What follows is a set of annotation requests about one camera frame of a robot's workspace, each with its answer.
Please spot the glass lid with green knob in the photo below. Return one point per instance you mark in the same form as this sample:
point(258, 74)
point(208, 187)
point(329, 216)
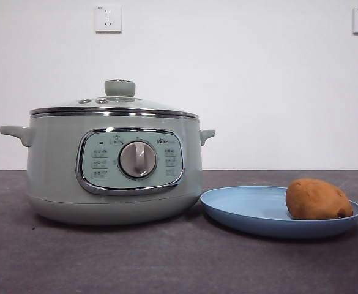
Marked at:
point(119, 88)

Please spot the brown potato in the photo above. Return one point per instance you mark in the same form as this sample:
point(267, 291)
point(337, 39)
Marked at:
point(314, 199)

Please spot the blue round plate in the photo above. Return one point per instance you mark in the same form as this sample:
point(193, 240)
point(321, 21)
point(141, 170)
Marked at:
point(249, 211)

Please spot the pale green electric steamer pot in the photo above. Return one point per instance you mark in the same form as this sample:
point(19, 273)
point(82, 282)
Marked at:
point(56, 171)

